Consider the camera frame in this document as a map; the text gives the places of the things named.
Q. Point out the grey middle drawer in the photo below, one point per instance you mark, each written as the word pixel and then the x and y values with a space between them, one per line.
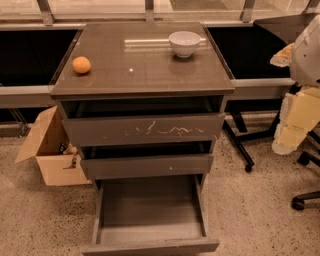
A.
pixel 147 160

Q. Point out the grey top drawer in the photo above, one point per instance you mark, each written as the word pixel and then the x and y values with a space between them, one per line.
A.
pixel 142 120

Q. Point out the orange fruit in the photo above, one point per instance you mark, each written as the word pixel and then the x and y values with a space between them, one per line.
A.
pixel 81 65

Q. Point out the grey drawer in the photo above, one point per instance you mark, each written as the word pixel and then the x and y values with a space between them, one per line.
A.
pixel 147 160
pixel 142 120
pixel 150 216

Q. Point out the white ceramic bowl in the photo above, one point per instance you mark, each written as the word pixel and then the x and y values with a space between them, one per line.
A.
pixel 184 43

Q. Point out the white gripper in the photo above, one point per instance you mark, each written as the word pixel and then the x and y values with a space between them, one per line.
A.
pixel 307 57

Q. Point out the open cardboard box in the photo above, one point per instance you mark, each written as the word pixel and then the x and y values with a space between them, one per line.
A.
pixel 48 143

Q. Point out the grey bottom drawer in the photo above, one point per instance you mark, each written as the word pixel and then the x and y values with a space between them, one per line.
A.
pixel 150 216

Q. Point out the grey drawer cabinet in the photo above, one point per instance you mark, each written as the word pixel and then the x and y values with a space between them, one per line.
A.
pixel 135 60

